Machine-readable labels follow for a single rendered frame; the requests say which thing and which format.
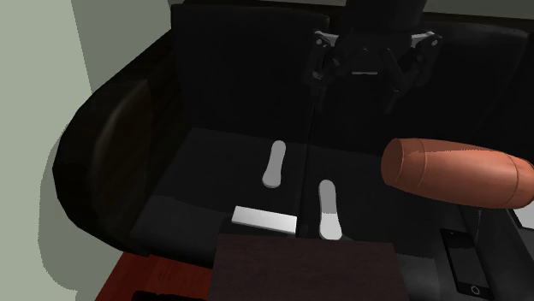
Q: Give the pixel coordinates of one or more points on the black phone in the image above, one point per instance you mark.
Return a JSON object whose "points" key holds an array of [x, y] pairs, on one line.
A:
{"points": [[465, 262]]}

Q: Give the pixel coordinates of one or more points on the white flat box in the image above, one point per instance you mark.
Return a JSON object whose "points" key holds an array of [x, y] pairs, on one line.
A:
{"points": [[264, 219]]}

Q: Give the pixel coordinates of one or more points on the white slim remote control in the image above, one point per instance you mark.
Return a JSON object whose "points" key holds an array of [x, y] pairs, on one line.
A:
{"points": [[329, 212], [275, 166]]}

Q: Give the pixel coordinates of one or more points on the white flat object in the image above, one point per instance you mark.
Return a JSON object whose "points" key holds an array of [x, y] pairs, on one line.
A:
{"points": [[525, 217]]}

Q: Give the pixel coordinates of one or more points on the dark robot stand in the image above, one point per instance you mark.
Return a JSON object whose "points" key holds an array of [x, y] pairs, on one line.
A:
{"points": [[304, 271]]}

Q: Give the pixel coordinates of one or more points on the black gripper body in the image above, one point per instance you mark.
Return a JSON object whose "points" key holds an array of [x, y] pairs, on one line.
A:
{"points": [[375, 41]]}

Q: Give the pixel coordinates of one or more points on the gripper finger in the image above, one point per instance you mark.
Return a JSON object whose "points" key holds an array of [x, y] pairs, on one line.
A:
{"points": [[320, 62], [411, 69]]}

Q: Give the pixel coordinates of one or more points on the black sofa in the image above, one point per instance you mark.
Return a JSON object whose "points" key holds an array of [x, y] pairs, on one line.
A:
{"points": [[233, 83]]}

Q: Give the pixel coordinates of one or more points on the brown cylinder cushion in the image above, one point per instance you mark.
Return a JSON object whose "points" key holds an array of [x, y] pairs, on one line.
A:
{"points": [[454, 173]]}

